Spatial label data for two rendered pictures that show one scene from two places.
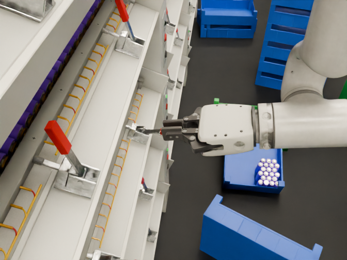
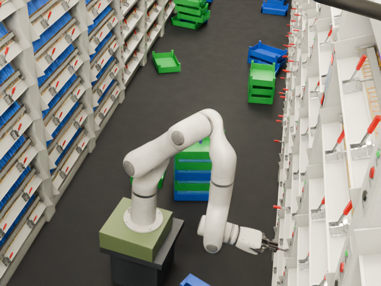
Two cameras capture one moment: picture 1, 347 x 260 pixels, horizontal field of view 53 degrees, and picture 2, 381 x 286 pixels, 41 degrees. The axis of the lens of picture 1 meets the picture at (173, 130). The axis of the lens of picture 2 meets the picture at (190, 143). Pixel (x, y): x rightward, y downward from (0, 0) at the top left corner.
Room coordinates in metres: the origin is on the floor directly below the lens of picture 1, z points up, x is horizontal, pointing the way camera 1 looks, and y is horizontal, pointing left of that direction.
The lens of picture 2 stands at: (1.99, -0.31, 2.07)
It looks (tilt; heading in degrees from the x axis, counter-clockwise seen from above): 35 degrees down; 182
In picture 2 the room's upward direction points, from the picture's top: 3 degrees clockwise
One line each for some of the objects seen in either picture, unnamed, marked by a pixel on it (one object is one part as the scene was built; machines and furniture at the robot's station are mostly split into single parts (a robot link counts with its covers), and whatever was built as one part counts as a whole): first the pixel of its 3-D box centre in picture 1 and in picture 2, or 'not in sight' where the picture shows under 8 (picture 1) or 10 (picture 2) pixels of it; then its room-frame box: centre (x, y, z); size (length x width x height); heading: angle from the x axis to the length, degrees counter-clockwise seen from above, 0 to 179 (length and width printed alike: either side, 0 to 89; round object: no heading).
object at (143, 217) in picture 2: not in sight; (144, 204); (0.20, -0.58, 0.47); 0.19 x 0.19 x 0.18
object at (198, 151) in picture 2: not in sight; (200, 143); (-0.50, -0.34, 0.36); 0.30 x 0.20 x 0.08; 97
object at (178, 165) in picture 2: not in sight; (199, 154); (-0.50, -0.34, 0.28); 0.30 x 0.20 x 0.08; 97
